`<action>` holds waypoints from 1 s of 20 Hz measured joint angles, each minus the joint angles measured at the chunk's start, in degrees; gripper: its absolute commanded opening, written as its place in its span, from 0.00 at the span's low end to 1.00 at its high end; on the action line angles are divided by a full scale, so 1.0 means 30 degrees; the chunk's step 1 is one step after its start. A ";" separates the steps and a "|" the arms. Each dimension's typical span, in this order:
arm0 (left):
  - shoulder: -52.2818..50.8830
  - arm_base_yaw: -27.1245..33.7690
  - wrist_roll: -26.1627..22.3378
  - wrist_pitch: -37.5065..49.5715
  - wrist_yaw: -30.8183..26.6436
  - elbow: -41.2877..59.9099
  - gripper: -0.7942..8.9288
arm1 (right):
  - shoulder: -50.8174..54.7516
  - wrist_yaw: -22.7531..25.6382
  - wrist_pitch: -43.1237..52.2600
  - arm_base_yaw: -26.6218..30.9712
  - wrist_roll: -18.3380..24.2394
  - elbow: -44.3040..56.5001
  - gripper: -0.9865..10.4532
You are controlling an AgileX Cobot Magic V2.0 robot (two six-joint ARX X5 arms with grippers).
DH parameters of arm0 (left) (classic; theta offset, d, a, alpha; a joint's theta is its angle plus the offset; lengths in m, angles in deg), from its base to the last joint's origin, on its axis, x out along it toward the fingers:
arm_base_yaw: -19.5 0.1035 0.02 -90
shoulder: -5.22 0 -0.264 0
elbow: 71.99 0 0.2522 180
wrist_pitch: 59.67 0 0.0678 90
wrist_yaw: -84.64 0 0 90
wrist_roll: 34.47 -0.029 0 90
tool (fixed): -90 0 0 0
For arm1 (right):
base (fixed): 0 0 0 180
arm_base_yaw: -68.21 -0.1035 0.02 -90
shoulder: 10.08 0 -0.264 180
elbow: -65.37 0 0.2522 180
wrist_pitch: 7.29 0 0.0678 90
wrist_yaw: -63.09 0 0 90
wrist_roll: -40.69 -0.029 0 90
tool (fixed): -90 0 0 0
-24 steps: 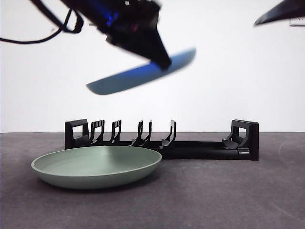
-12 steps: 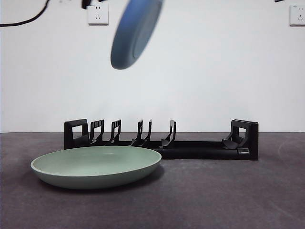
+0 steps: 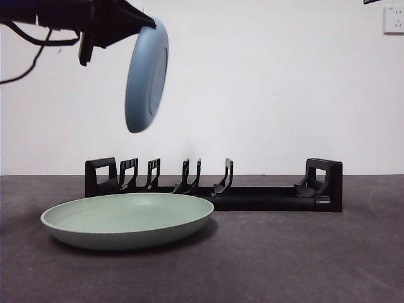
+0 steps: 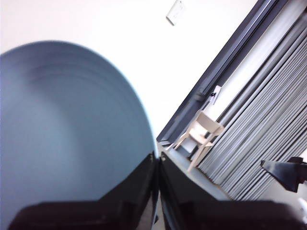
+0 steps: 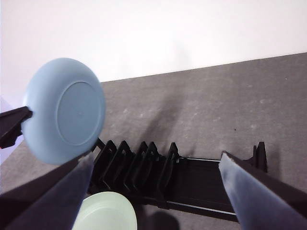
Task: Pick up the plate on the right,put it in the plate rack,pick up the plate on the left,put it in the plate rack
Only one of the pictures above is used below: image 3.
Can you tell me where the black plastic plate rack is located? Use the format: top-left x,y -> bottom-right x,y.
85,157 -> 343,212

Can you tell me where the white wall socket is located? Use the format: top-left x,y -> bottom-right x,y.
383,5 -> 404,35

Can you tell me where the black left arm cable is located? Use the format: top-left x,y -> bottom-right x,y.
0,28 -> 53,85
0,20 -> 81,47

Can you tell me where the pale green plate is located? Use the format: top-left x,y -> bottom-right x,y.
40,193 -> 215,252

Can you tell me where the pale blue plate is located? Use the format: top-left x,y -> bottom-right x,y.
124,16 -> 170,134

